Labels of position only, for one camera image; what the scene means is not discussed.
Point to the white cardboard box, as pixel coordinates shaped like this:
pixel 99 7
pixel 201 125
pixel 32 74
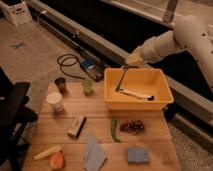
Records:
pixel 17 14

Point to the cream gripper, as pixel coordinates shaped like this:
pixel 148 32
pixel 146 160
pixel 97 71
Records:
pixel 134 59

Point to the wooden block eraser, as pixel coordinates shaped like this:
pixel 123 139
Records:
pixel 76 126

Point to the blue power box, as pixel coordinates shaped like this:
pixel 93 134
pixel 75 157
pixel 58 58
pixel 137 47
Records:
pixel 91 69

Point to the green plastic cup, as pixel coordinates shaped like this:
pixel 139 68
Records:
pixel 87 86

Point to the silver metal fork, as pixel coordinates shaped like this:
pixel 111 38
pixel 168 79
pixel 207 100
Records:
pixel 125 69

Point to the grey folded cloth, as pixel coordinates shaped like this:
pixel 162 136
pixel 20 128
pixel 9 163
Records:
pixel 94 156

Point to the dark metal cup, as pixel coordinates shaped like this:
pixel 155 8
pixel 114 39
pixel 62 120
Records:
pixel 61 84

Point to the grey metal post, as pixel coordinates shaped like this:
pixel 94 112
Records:
pixel 170 11

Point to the yellow banana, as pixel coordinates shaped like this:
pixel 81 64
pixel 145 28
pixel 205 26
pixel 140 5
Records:
pixel 47 152

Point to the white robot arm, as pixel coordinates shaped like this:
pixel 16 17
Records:
pixel 188 34

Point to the dark grape bunch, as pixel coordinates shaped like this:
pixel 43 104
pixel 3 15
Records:
pixel 134 127

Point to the yellow plastic bin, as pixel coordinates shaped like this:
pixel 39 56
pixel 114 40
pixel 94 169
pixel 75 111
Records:
pixel 140 80

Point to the blue sponge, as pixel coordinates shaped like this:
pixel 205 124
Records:
pixel 137 155

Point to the white paper cup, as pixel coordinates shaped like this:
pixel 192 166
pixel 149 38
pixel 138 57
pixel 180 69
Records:
pixel 54 99

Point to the black chair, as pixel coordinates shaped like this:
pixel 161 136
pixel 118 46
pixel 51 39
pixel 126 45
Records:
pixel 14 116

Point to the orange carrot toy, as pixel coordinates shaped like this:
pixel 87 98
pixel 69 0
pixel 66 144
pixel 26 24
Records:
pixel 57 161

